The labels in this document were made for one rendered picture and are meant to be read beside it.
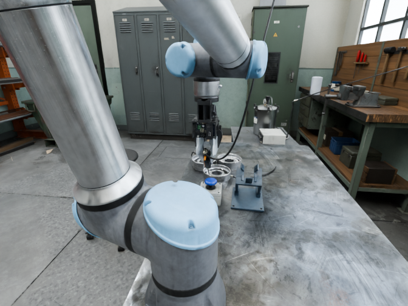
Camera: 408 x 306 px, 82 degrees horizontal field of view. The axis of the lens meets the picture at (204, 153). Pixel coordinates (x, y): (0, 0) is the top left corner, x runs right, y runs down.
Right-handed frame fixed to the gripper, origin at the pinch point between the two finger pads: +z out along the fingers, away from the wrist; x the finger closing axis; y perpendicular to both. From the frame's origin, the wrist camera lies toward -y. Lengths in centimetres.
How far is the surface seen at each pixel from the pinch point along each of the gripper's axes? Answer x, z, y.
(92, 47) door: -246, -52, -322
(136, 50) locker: -149, -45, -278
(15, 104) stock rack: -359, 36, -257
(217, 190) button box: 4.3, 8.5, 6.6
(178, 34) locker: -85, -64, -280
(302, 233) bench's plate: 28.5, 13.0, 16.9
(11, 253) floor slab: -139, 93, -29
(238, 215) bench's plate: 11.6, 13.1, 12.0
